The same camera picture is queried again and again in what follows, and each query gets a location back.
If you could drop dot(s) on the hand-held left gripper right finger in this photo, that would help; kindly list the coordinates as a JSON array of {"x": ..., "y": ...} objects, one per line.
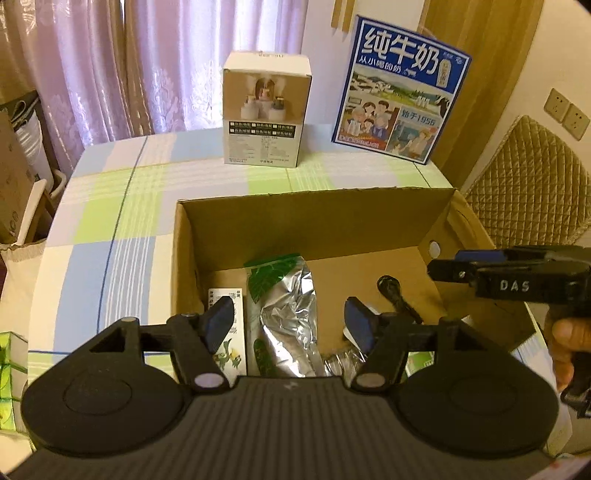
[{"x": 360, "y": 323}]

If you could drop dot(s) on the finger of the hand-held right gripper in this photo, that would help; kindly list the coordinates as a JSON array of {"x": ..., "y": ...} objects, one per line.
[
  {"x": 480, "y": 256},
  {"x": 455, "y": 271}
]

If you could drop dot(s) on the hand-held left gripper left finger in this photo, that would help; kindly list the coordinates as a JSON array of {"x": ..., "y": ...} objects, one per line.
[{"x": 217, "y": 323}]

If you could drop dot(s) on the white night light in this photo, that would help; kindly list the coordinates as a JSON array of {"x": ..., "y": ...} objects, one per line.
[{"x": 348, "y": 336}]

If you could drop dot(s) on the white medicine box plant print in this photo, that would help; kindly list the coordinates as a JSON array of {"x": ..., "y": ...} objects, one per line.
[{"x": 233, "y": 355}]

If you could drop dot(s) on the green box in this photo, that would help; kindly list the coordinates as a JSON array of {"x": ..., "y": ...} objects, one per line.
[{"x": 418, "y": 361}]

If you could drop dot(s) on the silver foil bag green leaf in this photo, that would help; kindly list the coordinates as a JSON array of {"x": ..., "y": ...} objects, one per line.
[{"x": 286, "y": 323}]

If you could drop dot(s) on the person's right hand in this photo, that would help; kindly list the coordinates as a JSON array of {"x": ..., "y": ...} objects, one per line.
[{"x": 563, "y": 341}]

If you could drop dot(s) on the quilted tan chair cushion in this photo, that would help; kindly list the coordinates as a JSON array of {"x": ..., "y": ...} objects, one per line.
[{"x": 531, "y": 175}]

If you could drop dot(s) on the blue milk carton box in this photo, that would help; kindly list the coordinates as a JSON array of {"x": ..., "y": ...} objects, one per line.
[{"x": 397, "y": 92}]

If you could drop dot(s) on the beige cloth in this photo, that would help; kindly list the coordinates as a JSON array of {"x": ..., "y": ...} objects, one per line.
[{"x": 18, "y": 277}]

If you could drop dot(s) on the beige product box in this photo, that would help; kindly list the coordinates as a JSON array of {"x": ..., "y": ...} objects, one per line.
[{"x": 268, "y": 115}]

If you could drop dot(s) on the large brown cardboard box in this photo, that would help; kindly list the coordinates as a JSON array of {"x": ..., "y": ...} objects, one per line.
[{"x": 14, "y": 184}]

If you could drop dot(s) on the white paper bag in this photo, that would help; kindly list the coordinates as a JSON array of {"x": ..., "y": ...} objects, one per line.
[{"x": 34, "y": 147}]

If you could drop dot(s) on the pink curtain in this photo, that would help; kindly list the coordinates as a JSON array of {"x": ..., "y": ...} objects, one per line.
[{"x": 161, "y": 69}]

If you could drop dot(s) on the wall outlet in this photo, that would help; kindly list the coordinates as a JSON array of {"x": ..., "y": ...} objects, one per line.
[
  {"x": 578, "y": 122},
  {"x": 556, "y": 105}
]

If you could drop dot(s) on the wooden frame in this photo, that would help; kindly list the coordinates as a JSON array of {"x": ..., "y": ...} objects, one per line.
[{"x": 39, "y": 212}]

